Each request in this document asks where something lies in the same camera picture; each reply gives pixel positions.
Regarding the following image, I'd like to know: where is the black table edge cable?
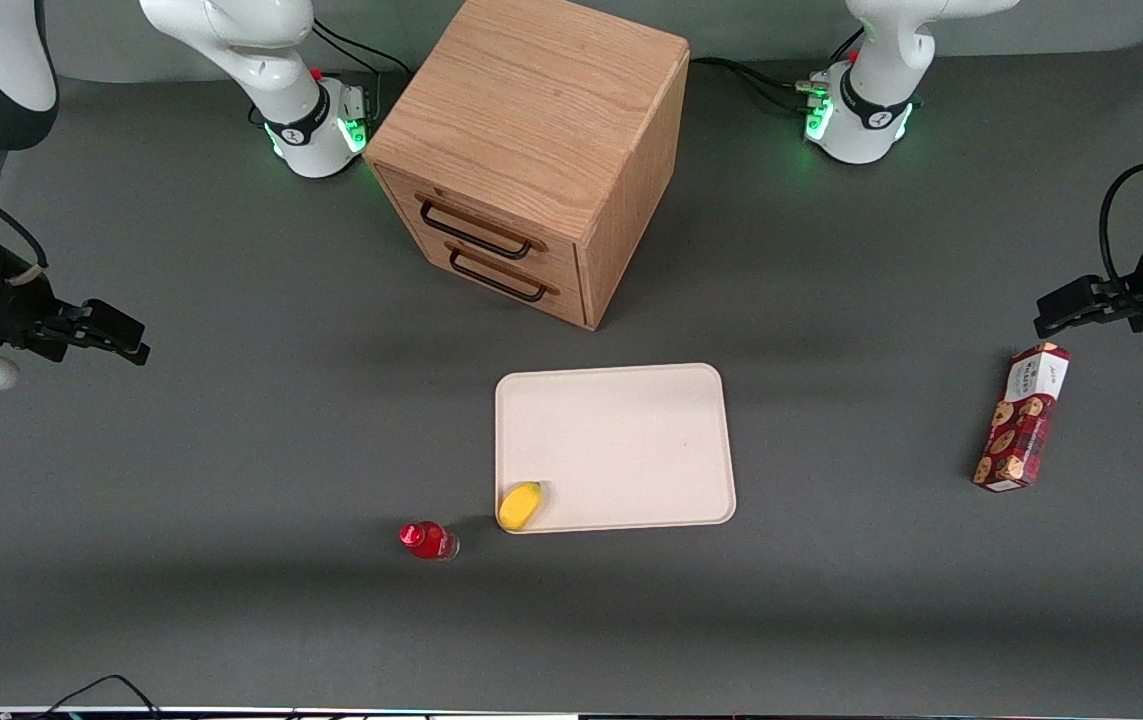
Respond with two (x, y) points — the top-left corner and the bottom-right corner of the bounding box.
(29, 674), (164, 720)

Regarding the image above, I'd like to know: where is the black arm base cable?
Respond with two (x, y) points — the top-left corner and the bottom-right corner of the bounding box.
(688, 56), (834, 114)
(309, 17), (414, 78)

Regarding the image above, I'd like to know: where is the yellow toy lemon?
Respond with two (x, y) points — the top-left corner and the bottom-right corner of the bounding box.
(497, 481), (545, 532)

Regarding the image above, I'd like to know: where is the red coke bottle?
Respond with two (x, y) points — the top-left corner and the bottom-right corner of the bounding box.
(398, 520), (461, 562)

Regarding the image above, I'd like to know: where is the black right arm base cable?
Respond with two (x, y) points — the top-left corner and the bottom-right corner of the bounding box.
(309, 17), (414, 78)

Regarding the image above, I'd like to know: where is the beige plastic tray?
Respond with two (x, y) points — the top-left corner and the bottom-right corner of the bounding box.
(494, 363), (738, 535)

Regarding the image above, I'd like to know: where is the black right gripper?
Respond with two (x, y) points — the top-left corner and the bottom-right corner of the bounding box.
(0, 268), (151, 367)

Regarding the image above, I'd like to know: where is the wooden drawer cabinet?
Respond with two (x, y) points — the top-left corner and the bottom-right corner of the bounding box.
(363, 0), (691, 332)

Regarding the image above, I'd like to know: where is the red cookie box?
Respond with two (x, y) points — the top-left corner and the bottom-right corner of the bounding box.
(971, 342), (1073, 494)

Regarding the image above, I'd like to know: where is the black metal drawer handle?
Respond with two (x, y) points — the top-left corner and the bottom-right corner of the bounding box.
(417, 196), (535, 262)
(447, 246), (548, 304)

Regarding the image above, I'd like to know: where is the wooden drawer front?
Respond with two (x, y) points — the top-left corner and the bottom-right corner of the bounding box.
(399, 212), (588, 329)
(376, 165), (584, 289)

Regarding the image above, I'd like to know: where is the black left arm base cable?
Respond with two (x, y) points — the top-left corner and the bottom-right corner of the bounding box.
(688, 56), (834, 114)

